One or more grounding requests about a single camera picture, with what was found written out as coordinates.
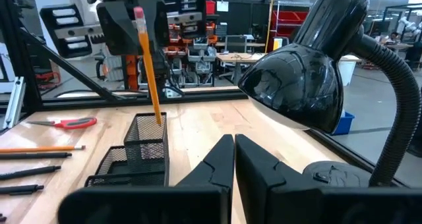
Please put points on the black mesh desk organizer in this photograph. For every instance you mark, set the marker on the black mesh desk organizer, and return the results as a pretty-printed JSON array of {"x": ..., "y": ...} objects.
[{"x": 145, "y": 151}]

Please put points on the yellow pole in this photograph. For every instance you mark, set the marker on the yellow pole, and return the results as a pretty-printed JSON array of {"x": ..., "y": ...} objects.
[{"x": 270, "y": 19}]

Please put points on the silver corner bracket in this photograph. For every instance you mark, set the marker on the silver corner bracket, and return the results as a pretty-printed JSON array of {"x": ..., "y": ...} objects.
[{"x": 172, "y": 93}]

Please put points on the white paper sheet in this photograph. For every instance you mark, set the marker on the white paper sheet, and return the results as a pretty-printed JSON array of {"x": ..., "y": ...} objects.
[{"x": 222, "y": 6}]

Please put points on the red storage bins rack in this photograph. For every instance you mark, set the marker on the red storage bins rack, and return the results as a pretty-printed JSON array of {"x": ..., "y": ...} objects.
[{"x": 290, "y": 18}]

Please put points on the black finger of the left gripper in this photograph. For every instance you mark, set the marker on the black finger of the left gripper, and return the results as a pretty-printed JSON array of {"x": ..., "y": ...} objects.
[
  {"x": 118, "y": 29},
  {"x": 158, "y": 23}
]

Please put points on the black gooseneck desk lamp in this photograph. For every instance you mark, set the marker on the black gooseneck desk lamp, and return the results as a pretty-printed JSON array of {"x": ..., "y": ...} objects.
[{"x": 296, "y": 79}]

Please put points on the shelf rack with orange bins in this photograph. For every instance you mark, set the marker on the shelf rack with orange bins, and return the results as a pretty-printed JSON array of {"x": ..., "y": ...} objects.
[{"x": 198, "y": 62}]

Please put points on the wooden desk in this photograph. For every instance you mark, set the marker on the wooden desk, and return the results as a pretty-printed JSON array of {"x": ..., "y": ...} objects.
[{"x": 237, "y": 57}]

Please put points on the red box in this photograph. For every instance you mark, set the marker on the red box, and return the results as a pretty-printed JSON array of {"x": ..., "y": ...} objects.
[{"x": 211, "y": 7}]

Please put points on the person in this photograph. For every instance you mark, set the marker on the person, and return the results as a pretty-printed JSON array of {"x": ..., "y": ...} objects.
[{"x": 394, "y": 37}]

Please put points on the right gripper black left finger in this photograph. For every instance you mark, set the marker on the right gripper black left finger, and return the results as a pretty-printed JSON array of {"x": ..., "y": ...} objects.
[{"x": 217, "y": 171}]

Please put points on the silver aluminium extrusion bar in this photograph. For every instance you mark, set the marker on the silver aluminium extrusion bar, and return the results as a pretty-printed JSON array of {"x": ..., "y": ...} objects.
[{"x": 14, "y": 102}]

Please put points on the blue bin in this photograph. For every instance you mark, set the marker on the blue bin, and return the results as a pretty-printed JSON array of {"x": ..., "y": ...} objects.
[{"x": 344, "y": 125}]

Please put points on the white bin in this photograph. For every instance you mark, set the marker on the white bin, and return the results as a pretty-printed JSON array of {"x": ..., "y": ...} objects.
[{"x": 347, "y": 72}]

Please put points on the yellow pencil pink eraser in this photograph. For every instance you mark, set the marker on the yellow pencil pink eraser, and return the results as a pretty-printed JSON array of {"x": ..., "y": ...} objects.
[
  {"x": 39, "y": 149},
  {"x": 148, "y": 62}
]

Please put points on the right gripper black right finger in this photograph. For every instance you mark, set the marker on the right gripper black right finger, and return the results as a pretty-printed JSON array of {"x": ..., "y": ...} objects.
[{"x": 257, "y": 178}]

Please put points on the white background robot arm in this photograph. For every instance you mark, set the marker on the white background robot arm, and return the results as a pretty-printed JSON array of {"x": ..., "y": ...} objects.
[{"x": 409, "y": 25}]

